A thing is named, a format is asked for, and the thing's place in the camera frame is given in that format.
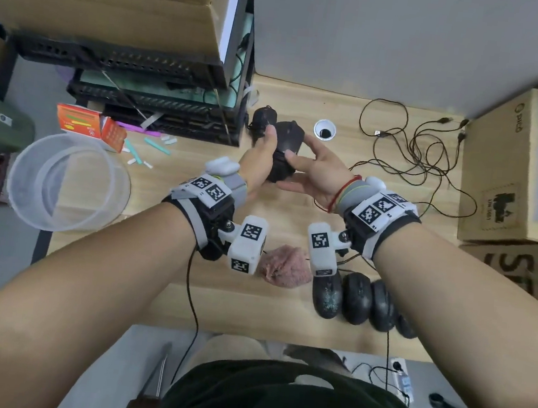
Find white left wrist puck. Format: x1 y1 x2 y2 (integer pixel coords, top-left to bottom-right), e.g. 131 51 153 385
204 155 242 178

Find black stacked tray rack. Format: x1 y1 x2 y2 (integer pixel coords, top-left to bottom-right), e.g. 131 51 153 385
2 0 262 149

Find person's right forearm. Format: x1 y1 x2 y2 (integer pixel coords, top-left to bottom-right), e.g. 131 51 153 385
358 220 538 408

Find person's right hand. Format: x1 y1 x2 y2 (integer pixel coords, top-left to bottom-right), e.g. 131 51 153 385
273 131 366 217

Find plain cardboard box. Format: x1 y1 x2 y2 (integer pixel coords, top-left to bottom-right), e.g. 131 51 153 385
0 0 234 61

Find left wrist camera rig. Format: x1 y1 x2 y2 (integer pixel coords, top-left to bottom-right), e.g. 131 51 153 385
156 169 275 278

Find white chest device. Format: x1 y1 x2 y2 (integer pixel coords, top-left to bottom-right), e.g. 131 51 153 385
293 372 337 391

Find orange box with green print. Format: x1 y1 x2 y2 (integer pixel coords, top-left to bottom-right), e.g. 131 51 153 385
54 102 105 139

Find grey right wrist sleeve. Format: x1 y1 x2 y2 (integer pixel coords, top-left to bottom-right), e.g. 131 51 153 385
336 178 373 218

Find grey wrist sleeve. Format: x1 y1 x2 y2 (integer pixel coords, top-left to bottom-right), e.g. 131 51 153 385
336 178 373 218
221 170 250 200

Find black rig cable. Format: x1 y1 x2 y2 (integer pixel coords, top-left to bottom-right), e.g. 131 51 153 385
349 328 417 407
175 248 208 386

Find clear plastic basin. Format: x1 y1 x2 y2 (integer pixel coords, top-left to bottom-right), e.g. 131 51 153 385
3 128 136 240

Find person's left forearm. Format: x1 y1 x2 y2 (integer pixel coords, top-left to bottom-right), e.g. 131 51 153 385
0 185 200 408

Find white power strip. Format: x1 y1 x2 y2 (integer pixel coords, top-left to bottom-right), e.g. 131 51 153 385
385 357 419 405

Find purple plastic strip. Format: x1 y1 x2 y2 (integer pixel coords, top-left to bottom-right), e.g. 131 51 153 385
113 120 163 138

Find tangle of black mouse cables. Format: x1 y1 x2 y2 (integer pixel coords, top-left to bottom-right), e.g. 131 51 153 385
308 92 490 286

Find person's beige trousers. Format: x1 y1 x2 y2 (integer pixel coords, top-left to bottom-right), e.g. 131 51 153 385
184 329 356 388

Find black right rig cable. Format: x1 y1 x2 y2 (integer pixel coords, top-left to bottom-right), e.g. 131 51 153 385
349 328 417 407

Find plain orange small box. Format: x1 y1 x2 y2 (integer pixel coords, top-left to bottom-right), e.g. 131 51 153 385
97 115 129 154

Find black mouse cable with plug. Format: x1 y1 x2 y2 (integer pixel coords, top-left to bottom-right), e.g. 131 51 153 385
268 146 300 168
247 111 279 134

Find pink fluffy wiping cloth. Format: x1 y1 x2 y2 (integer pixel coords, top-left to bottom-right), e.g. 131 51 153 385
256 242 317 292

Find person's left hand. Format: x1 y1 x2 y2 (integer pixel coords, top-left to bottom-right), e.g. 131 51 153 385
235 121 280 198

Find grey left wrist sleeve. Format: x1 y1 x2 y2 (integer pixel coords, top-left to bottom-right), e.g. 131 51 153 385
221 170 250 200

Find red string bracelet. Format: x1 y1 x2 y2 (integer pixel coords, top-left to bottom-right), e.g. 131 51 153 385
327 172 363 217

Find small stamped cardboard box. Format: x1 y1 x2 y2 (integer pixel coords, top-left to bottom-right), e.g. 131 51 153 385
454 81 538 250

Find black computer mouse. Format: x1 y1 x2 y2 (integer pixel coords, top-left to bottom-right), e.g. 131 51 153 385
338 270 377 328
266 117 307 186
366 278 403 335
246 103 280 148
394 313 420 341
308 268 347 322

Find black left rig cable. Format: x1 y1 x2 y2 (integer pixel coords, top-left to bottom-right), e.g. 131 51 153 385
175 248 208 386

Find teal pen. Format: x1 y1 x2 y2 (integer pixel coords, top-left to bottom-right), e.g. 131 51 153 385
122 138 146 166
142 136 173 156

